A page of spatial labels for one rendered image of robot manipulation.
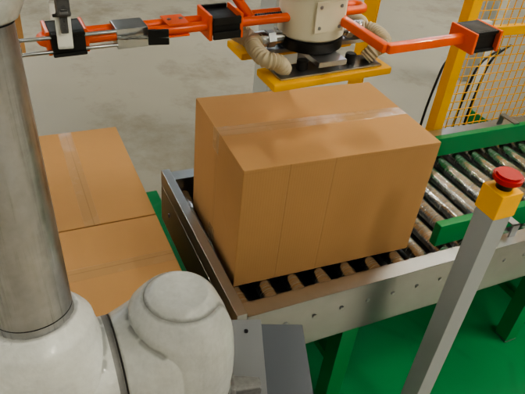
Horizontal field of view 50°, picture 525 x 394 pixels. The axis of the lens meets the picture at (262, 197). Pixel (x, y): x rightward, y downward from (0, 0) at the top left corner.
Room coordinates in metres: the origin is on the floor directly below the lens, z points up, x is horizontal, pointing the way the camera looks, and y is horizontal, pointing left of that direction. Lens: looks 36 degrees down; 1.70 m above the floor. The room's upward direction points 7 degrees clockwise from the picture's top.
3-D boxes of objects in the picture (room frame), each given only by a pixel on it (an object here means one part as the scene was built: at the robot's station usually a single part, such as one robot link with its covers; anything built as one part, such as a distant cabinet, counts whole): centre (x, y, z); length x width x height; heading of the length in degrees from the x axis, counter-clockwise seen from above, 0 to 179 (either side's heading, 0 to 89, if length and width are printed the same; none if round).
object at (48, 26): (1.13, 0.46, 1.24); 0.08 x 0.07 x 0.05; 119
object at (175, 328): (0.56, 0.11, 1.00); 0.18 x 0.16 x 0.22; 119
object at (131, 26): (1.19, 0.34, 1.24); 0.07 x 0.07 x 0.04; 29
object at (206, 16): (1.29, 0.15, 1.25); 0.10 x 0.08 x 0.06; 29
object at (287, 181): (1.45, -0.13, 0.75); 0.60 x 0.40 x 0.40; 116
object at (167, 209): (1.29, 0.18, 0.47); 0.70 x 0.03 x 0.15; 28
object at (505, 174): (1.12, -0.56, 1.02); 0.07 x 0.07 x 0.04
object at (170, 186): (1.29, 0.18, 0.58); 0.70 x 0.03 x 0.06; 28
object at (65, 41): (1.08, 0.44, 1.27); 0.03 x 0.01 x 0.07; 118
